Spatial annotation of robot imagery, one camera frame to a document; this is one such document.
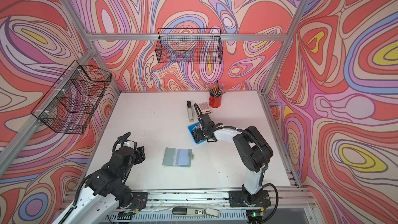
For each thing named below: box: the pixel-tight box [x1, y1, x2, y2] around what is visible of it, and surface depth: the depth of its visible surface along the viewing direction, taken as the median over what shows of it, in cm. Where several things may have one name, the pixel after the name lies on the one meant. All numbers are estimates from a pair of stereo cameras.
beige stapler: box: [186, 100, 194, 122], surface depth 106 cm
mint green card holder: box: [162, 147, 194, 167], surface depth 88 cm
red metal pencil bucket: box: [208, 94, 222, 108], surface depth 110 cm
